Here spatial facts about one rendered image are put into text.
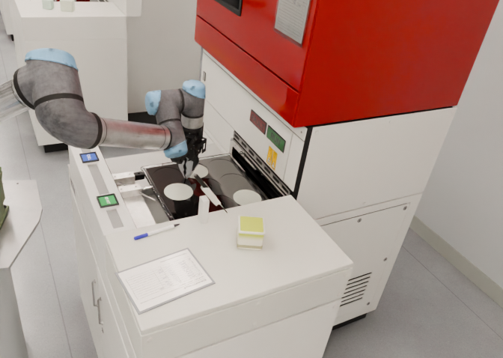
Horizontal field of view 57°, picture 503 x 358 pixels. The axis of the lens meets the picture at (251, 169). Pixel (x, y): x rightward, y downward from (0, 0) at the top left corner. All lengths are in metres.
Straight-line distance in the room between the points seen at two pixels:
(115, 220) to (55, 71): 0.46
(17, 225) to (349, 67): 1.15
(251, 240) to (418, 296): 1.68
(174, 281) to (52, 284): 1.44
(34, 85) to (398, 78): 1.09
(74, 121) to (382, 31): 0.90
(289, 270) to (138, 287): 0.40
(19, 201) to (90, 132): 0.62
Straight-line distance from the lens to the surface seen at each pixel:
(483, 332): 2.86
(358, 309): 2.43
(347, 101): 1.51
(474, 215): 2.99
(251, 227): 1.31
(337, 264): 1.37
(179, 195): 1.62
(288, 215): 1.49
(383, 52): 1.52
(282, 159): 1.60
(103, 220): 1.42
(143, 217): 1.56
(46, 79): 1.22
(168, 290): 1.21
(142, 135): 1.35
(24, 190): 1.83
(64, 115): 1.19
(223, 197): 1.63
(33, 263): 2.74
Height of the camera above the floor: 1.86
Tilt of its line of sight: 32 degrees down
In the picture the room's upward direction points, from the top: 9 degrees clockwise
